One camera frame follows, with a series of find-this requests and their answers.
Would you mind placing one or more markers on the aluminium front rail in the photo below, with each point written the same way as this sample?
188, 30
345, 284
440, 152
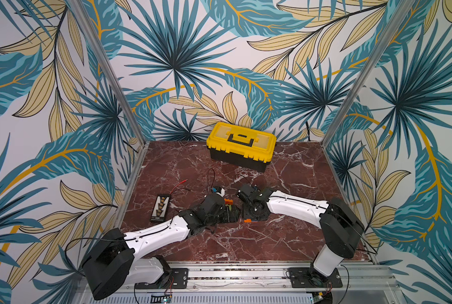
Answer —
276, 282

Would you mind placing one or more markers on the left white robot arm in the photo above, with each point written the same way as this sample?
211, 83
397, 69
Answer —
114, 260

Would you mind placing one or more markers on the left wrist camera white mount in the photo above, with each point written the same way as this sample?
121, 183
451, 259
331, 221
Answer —
218, 191

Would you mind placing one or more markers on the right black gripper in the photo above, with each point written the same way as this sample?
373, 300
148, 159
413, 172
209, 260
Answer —
254, 212

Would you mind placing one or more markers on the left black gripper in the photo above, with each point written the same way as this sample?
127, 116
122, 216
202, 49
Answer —
235, 216

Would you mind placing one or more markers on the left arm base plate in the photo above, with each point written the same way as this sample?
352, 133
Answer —
169, 278

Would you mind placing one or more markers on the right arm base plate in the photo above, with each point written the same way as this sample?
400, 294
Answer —
313, 277

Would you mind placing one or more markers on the yellow black toolbox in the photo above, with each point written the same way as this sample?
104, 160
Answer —
241, 146

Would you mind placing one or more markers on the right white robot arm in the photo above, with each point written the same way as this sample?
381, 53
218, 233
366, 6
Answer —
341, 228

